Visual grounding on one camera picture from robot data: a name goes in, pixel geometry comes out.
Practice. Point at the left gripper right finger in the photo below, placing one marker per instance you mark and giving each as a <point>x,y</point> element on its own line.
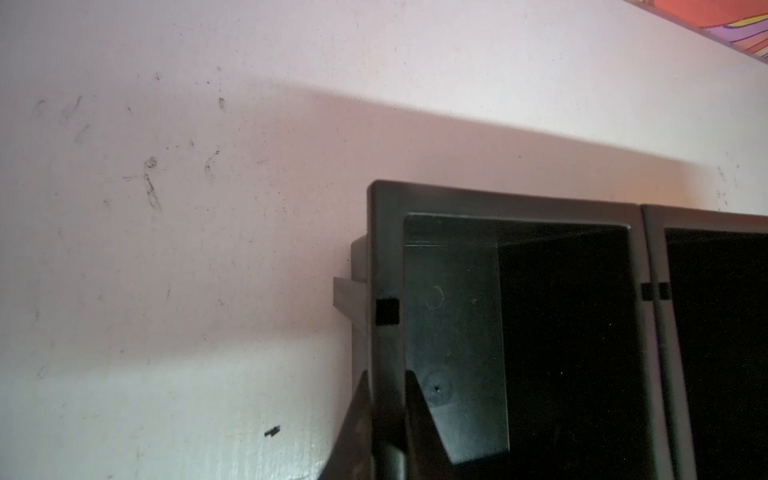
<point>426,456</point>

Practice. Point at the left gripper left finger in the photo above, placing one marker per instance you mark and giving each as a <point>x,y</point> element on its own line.
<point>351,455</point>

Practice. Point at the black bin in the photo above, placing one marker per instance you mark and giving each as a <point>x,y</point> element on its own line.
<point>709,283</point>
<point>528,323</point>

